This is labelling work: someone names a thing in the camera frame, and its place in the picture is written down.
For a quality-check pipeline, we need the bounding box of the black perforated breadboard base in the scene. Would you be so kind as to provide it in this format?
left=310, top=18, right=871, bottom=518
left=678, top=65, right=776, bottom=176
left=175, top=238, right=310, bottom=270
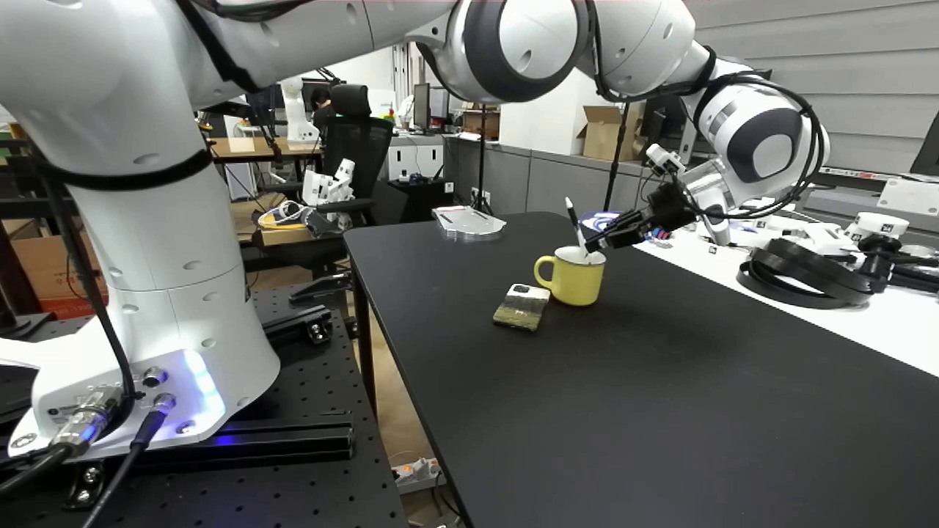
left=0, top=280, right=409, bottom=528

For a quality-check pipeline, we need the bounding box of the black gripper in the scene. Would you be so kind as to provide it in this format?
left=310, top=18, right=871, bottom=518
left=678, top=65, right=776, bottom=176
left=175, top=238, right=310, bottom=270
left=588, top=182, right=697, bottom=251

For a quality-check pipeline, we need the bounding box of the black coiled cable bundle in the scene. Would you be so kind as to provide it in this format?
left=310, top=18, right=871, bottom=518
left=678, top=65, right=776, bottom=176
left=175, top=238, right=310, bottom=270
left=738, top=232, right=939, bottom=310

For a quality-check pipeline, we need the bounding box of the black office chair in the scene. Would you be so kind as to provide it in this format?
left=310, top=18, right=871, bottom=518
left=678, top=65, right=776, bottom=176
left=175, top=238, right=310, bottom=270
left=292, top=116, right=395, bottom=305

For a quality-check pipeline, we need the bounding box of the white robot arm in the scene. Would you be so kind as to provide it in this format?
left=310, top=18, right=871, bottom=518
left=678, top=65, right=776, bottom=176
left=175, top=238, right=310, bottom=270
left=0, top=0, right=832, bottom=461

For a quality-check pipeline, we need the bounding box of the olive rectangular stapler block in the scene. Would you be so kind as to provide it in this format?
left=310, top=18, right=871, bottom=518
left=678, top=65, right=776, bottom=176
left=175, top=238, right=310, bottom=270
left=494, top=280, right=552, bottom=330

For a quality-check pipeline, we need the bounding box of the black and white pen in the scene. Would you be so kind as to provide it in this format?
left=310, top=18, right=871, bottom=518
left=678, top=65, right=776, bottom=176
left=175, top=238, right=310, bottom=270
left=563, top=195, right=590, bottom=258

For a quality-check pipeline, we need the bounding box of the cardboard box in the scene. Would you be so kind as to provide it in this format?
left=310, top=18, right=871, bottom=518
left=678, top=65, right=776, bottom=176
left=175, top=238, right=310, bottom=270
left=579, top=103, right=643, bottom=162

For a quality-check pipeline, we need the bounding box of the yellow ceramic mug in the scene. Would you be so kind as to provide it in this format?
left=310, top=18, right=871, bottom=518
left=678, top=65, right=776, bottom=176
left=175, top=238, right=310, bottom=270
left=535, top=247, right=609, bottom=307

